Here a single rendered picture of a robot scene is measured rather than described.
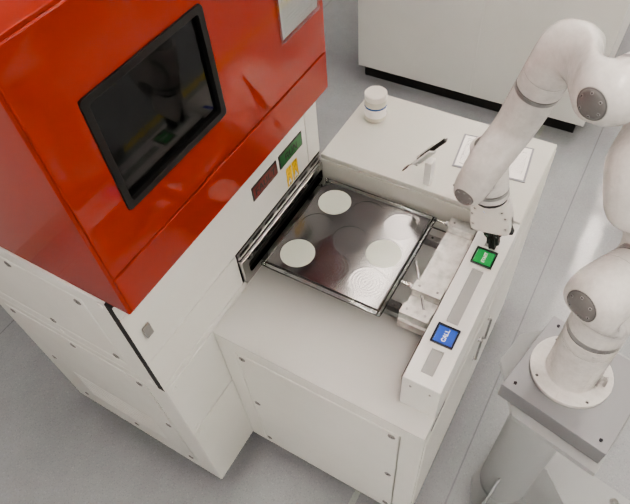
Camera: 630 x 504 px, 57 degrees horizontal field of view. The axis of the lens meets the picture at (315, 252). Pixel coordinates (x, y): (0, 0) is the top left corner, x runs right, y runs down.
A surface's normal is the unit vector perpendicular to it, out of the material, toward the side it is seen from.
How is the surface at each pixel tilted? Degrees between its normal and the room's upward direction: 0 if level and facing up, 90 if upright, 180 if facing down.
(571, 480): 0
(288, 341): 0
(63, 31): 90
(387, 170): 0
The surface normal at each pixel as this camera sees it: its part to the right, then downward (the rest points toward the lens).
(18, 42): 0.87, 0.36
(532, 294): -0.07, -0.61
